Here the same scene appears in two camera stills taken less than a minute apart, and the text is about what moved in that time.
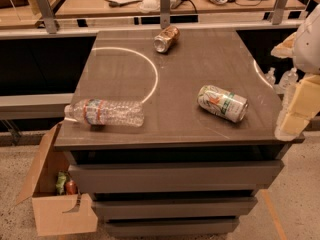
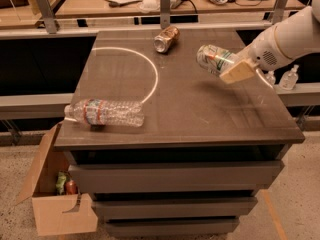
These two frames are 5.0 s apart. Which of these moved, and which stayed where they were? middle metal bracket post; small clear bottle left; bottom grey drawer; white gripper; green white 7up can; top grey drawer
Moved: white gripper; green white 7up can
Stayed: bottom grey drawer; top grey drawer; middle metal bracket post; small clear bottle left
